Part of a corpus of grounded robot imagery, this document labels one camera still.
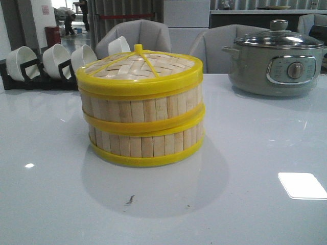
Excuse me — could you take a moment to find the bamboo steamer basket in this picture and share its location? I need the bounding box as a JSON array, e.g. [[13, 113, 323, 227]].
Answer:
[[89, 119, 204, 167], [80, 84, 205, 135]]

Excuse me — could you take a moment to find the bamboo steamer lid yellow rim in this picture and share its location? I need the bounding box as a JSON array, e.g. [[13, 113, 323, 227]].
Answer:
[[76, 44, 203, 100]]

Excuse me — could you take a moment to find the white bowl right end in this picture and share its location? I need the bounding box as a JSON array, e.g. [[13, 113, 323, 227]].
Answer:
[[108, 36, 131, 56]]

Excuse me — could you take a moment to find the white bowl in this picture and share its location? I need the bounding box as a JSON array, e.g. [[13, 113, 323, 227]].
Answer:
[[42, 43, 71, 79], [71, 44, 98, 74], [6, 46, 37, 81]]

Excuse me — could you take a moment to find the green electric cooking pot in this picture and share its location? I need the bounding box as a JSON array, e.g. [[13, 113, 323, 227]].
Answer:
[[222, 44, 326, 96]]

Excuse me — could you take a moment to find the white cabinet in background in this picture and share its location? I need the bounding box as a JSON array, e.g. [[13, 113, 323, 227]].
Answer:
[[163, 1, 211, 54]]

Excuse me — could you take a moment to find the black dish rack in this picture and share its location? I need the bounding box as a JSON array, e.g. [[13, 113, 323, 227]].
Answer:
[[1, 58, 78, 90]]

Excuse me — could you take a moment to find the red bin in background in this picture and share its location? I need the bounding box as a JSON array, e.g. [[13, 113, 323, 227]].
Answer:
[[44, 26, 61, 48]]

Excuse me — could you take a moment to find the glass pot lid with knob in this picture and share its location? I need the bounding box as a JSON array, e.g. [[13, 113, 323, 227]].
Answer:
[[234, 19, 324, 49]]

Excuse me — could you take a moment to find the person in dark clothes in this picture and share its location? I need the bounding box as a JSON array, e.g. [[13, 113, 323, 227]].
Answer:
[[79, 0, 89, 32]]

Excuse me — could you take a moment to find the white bowl far left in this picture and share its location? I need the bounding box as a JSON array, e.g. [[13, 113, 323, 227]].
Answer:
[[6, 46, 37, 81]]

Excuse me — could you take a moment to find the grey chair far right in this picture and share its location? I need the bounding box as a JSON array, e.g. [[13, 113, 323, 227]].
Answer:
[[297, 14, 327, 35]]

